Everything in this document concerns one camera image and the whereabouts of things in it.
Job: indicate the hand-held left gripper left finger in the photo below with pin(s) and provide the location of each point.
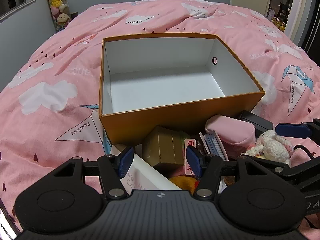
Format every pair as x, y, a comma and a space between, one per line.
126, 161

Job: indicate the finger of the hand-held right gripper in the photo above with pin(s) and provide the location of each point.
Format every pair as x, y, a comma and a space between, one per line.
292, 130
272, 165

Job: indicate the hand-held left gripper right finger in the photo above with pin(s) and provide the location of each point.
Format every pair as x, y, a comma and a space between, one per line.
193, 161

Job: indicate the white pink crochet bunny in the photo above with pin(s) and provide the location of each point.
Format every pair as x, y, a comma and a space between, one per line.
272, 145

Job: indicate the orange plush toy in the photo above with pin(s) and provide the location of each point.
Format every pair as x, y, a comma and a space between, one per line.
182, 182

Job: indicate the small gold cardboard box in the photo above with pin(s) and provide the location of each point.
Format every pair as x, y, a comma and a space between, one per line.
162, 150

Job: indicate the orange cardboard box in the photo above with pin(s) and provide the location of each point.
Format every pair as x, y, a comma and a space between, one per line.
175, 120

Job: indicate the pink fabric pouch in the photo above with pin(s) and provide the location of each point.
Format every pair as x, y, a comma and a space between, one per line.
232, 130

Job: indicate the red and white card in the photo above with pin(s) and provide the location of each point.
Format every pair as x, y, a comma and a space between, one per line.
190, 143

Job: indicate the white flat box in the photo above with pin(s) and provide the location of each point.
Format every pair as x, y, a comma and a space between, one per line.
145, 172

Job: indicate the black box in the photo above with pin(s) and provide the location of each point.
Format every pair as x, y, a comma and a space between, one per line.
257, 122

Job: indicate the pink printed blanket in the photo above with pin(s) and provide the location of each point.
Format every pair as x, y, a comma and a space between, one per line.
62, 62

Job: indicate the column of plush toys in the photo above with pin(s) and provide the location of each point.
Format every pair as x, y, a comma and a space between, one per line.
58, 0

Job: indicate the white door frame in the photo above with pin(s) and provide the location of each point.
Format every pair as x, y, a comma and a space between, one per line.
297, 5

